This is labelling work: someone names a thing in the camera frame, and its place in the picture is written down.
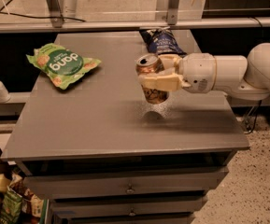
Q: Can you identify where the yellow snack pack in box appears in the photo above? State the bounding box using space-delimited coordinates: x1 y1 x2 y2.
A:
0 174 10 193

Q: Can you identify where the dark blue chip bag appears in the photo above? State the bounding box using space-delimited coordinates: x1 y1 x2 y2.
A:
139 27 186 57

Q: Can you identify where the black cable on floor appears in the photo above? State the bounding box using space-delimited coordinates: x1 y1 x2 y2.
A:
0 11 87 23

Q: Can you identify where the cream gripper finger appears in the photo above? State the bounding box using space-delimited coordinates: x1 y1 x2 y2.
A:
138 73 191 91
159 54 182 69

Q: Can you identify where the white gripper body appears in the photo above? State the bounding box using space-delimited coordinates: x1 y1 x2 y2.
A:
178 53 217 93

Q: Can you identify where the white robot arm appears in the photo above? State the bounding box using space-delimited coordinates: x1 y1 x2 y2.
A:
136 43 270 101

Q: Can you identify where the metal frame rail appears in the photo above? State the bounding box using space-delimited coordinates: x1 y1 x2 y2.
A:
0 17 270 34

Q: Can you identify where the grey drawer cabinet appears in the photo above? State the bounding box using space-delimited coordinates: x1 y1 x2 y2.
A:
2 32 249 224

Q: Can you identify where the orange soda can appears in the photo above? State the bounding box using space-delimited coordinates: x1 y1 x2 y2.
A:
135 53 169 105

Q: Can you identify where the green snack bag in box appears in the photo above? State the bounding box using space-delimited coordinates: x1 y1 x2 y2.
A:
0 188 22 224

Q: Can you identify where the green dang snack bag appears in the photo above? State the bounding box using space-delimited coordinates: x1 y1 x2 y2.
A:
27 43 101 90

